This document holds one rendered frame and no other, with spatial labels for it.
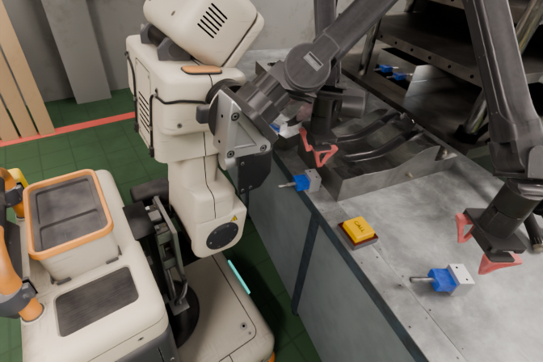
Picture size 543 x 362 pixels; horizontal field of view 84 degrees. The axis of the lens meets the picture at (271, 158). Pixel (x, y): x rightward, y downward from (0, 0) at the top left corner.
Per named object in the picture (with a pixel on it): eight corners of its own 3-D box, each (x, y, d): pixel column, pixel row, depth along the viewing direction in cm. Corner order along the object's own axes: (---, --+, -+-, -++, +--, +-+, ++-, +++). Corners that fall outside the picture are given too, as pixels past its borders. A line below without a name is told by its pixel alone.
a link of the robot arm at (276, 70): (262, 86, 58) (260, 77, 52) (298, 48, 58) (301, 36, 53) (296, 119, 58) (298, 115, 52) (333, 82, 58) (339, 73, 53)
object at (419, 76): (404, 98, 160) (416, 65, 149) (372, 77, 179) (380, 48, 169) (468, 87, 178) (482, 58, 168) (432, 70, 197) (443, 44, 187)
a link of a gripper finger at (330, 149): (322, 154, 91) (328, 128, 85) (333, 170, 85) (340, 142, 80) (301, 157, 89) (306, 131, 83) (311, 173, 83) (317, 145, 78)
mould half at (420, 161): (336, 202, 92) (346, 168, 84) (296, 153, 110) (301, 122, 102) (450, 168, 110) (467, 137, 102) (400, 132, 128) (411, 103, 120)
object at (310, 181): (279, 198, 91) (281, 185, 88) (274, 187, 95) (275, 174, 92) (318, 191, 95) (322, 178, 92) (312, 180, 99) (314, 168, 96)
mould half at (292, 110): (284, 150, 111) (288, 125, 104) (242, 120, 126) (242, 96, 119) (363, 114, 139) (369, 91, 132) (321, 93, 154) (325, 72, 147)
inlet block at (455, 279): (410, 296, 69) (419, 284, 66) (401, 276, 73) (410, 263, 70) (464, 296, 70) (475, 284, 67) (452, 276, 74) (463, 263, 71)
